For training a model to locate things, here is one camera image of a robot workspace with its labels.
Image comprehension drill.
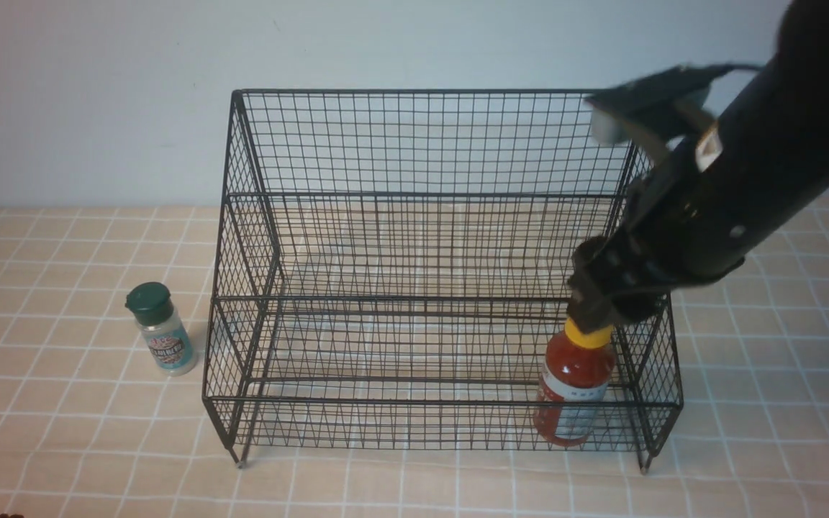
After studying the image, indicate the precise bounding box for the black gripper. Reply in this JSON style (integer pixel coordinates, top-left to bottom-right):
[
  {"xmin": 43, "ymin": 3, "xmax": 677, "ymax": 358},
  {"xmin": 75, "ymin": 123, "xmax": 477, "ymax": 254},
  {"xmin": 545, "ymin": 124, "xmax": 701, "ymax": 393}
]
[{"xmin": 567, "ymin": 170, "xmax": 695, "ymax": 335}]

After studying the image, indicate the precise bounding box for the red sauce bottle yellow cap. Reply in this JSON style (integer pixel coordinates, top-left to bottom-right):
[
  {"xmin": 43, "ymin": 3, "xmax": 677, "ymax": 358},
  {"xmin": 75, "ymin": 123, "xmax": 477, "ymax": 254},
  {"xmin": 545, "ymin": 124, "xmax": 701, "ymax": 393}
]
[{"xmin": 533, "ymin": 319, "xmax": 617, "ymax": 448}]

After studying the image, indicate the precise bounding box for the green-capped seasoning shaker bottle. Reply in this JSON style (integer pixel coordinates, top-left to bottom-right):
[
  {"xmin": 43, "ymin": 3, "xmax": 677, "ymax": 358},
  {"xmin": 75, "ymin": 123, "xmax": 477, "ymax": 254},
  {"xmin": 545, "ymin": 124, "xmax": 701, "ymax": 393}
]
[{"xmin": 124, "ymin": 281, "xmax": 197, "ymax": 377}]

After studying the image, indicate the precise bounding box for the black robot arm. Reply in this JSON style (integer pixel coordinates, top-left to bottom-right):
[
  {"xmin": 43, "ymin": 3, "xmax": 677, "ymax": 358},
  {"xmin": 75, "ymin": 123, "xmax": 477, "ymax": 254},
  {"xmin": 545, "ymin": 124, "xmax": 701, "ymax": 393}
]
[{"xmin": 567, "ymin": 1, "xmax": 829, "ymax": 334}]

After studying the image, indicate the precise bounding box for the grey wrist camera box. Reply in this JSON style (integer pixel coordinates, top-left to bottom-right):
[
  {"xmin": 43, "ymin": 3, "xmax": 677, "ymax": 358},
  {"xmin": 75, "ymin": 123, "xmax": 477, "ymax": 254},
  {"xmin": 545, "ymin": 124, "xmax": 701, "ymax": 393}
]
[{"xmin": 585, "ymin": 65, "xmax": 719, "ymax": 147}]

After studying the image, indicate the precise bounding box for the black wire mesh shelf rack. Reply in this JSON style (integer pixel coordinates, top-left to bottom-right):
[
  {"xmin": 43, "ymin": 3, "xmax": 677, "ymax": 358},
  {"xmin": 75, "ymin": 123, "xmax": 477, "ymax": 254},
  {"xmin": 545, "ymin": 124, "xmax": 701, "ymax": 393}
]
[{"xmin": 203, "ymin": 89, "xmax": 651, "ymax": 466}]

